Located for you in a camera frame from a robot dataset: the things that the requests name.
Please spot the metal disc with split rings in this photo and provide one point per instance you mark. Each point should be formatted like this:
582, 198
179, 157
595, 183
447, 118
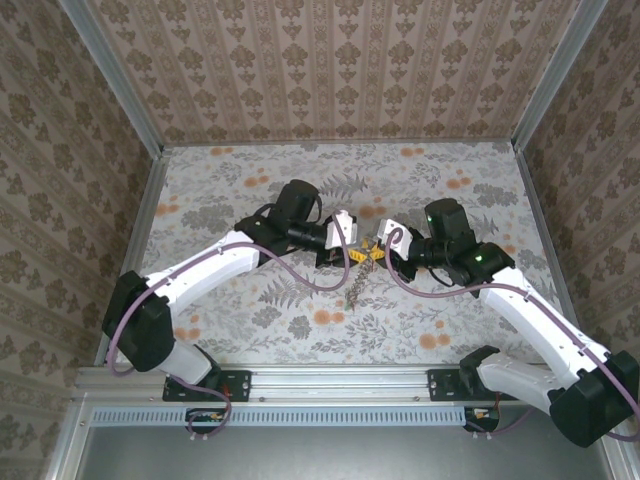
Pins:
361, 282

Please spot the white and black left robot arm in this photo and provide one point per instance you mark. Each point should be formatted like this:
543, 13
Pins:
210, 265

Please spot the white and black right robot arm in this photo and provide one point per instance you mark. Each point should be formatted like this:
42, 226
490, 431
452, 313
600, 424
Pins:
530, 315

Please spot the black electronics box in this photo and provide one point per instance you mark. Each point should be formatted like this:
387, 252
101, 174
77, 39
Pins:
482, 417
205, 417

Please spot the grey metal panel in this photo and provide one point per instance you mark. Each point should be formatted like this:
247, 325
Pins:
325, 455

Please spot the aluminium frame rail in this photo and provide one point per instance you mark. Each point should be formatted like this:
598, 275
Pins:
145, 215
340, 144
535, 200

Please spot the wide aluminium base rail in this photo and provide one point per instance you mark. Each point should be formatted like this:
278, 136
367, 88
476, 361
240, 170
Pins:
340, 382

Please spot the aluminium frame post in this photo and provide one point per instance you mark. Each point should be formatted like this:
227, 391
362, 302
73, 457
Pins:
112, 80
555, 75

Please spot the aluminium frame bar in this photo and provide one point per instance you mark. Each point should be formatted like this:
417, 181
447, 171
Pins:
617, 465
67, 445

